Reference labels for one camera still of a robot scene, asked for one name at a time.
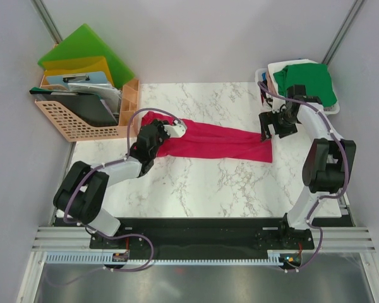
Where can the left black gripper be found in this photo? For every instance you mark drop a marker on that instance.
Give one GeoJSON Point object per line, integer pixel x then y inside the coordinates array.
{"type": "Point", "coordinates": [159, 124]}

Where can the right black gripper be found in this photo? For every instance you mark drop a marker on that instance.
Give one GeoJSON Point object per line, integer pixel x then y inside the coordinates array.
{"type": "Point", "coordinates": [270, 118]}

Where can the pink red t shirt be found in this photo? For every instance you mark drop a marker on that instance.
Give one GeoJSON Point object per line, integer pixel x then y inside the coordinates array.
{"type": "Point", "coordinates": [208, 141]}

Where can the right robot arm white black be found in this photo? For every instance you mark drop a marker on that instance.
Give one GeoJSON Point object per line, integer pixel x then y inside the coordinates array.
{"type": "Point", "coordinates": [327, 168]}

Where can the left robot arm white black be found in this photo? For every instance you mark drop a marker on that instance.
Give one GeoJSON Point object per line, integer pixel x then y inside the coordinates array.
{"type": "Point", "coordinates": [82, 192]}

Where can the black t shirt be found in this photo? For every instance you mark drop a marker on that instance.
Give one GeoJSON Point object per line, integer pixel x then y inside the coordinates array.
{"type": "Point", "coordinates": [266, 98]}

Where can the beige t shirt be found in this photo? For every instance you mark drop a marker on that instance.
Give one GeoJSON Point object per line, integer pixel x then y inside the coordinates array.
{"type": "Point", "coordinates": [271, 83]}

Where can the white plastic laundry basket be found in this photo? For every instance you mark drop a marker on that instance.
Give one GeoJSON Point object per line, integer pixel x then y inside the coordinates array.
{"type": "Point", "coordinates": [278, 101]}

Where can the white t shirt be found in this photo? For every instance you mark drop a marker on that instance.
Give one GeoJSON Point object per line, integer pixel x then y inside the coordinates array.
{"type": "Point", "coordinates": [304, 62]}

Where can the white paper documents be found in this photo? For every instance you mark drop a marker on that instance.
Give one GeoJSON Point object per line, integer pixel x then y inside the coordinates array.
{"type": "Point", "coordinates": [111, 96]}

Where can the green t shirt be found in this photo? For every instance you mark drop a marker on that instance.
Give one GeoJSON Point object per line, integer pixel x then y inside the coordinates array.
{"type": "Point", "coordinates": [314, 77]}

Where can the black folder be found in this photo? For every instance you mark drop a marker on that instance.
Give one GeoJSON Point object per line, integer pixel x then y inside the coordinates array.
{"type": "Point", "coordinates": [87, 106]}

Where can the peach perforated file organizer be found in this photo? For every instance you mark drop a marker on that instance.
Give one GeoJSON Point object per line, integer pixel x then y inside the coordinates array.
{"type": "Point", "coordinates": [75, 129]}

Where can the blue clipboard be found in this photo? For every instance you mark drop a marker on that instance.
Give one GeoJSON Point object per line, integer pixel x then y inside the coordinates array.
{"type": "Point", "coordinates": [97, 77]}

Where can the yellow plastic folder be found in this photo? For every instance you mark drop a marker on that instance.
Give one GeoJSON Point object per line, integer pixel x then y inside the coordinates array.
{"type": "Point", "coordinates": [78, 65]}

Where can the green plastic folder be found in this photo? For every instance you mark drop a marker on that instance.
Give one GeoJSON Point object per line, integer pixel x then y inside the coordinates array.
{"type": "Point", "coordinates": [84, 42]}

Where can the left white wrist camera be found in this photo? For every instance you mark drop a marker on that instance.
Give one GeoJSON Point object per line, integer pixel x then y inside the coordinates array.
{"type": "Point", "coordinates": [176, 130]}

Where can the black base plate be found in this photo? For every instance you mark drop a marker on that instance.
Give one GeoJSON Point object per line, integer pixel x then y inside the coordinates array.
{"type": "Point", "coordinates": [206, 239]}

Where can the white slotted cable duct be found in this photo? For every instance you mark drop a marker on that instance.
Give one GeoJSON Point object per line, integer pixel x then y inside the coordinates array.
{"type": "Point", "coordinates": [112, 258]}

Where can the aluminium frame rail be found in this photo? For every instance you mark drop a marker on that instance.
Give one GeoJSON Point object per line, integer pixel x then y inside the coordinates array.
{"type": "Point", "coordinates": [335, 240]}

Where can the right aluminium corner post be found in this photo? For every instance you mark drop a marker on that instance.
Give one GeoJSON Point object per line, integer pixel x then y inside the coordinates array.
{"type": "Point", "coordinates": [344, 29]}

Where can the aluminium corner post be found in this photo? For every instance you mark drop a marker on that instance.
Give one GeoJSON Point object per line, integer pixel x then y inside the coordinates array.
{"type": "Point", "coordinates": [344, 29]}
{"type": "Point", "coordinates": [47, 20]}

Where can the left aluminium corner post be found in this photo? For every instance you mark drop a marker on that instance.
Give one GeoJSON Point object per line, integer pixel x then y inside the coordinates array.
{"type": "Point", "coordinates": [47, 20]}

